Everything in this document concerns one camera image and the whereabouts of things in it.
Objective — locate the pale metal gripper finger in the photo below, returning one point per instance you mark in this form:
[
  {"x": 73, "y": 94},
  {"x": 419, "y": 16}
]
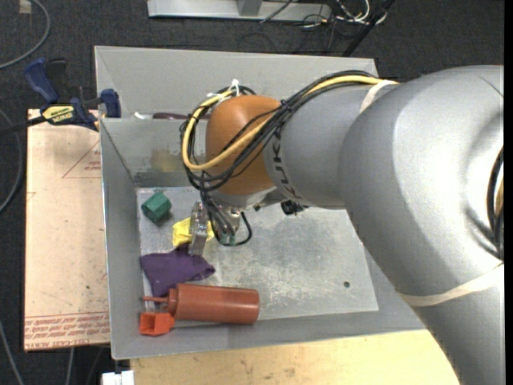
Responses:
[
  {"x": 197, "y": 219},
  {"x": 208, "y": 229}
]

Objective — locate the yellow soft toy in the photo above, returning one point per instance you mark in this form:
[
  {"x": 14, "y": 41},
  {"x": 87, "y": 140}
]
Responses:
[{"x": 181, "y": 233}]

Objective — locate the green hexagonal block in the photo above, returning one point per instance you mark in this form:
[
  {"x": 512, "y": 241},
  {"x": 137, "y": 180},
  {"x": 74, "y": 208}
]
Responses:
[{"x": 156, "y": 207}]

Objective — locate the purple cloth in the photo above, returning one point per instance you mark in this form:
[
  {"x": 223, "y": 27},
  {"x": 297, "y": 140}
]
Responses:
[{"x": 172, "y": 269}]

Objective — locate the grey metal bin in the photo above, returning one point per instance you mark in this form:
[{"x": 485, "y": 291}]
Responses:
[{"x": 280, "y": 255}]

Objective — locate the red-brown squeeze bottle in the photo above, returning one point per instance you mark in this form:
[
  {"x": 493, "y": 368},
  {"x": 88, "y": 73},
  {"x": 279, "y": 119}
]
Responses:
[{"x": 216, "y": 303}]

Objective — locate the dark maroon flat object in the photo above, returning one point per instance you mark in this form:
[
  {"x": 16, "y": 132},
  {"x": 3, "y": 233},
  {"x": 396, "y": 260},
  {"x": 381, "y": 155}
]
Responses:
[{"x": 170, "y": 115}]

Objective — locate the orange plastic block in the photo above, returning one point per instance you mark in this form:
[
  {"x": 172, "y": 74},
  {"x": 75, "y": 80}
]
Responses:
[{"x": 154, "y": 324}]

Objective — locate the brown cardboard board, red print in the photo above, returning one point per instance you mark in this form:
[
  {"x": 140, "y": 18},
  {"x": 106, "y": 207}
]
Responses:
[{"x": 64, "y": 223}]

